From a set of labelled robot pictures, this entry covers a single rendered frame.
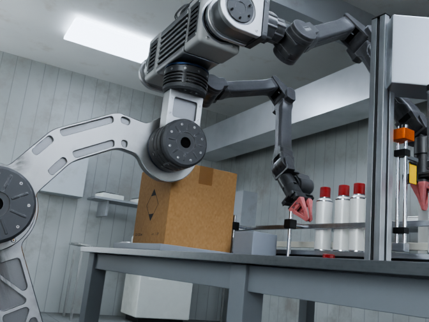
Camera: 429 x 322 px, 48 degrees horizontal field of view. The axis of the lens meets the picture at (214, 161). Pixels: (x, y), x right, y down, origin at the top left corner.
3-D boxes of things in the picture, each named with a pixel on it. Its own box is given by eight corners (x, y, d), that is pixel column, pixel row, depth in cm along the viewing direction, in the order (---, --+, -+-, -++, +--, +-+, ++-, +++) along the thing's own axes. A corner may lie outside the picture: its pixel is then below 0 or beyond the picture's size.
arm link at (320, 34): (332, 30, 169) (352, 7, 162) (360, 57, 166) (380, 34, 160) (267, 48, 136) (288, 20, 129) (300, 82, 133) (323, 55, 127)
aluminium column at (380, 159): (391, 270, 115) (396, 18, 130) (378, 269, 113) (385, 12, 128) (375, 269, 119) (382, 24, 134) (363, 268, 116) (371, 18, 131)
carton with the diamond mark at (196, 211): (230, 253, 159) (237, 173, 165) (163, 244, 148) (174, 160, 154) (190, 252, 185) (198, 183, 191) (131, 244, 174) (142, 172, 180)
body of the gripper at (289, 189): (315, 199, 164) (306, 184, 169) (293, 193, 159) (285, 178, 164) (304, 211, 167) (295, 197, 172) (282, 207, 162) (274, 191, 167)
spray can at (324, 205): (334, 252, 150) (337, 188, 154) (322, 250, 147) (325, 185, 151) (322, 252, 154) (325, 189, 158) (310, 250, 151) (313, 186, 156)
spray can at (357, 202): (370, 253, 139) (372, 184, 143) (358, 252, 136) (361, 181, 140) (355, 253, 143) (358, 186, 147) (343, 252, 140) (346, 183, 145)
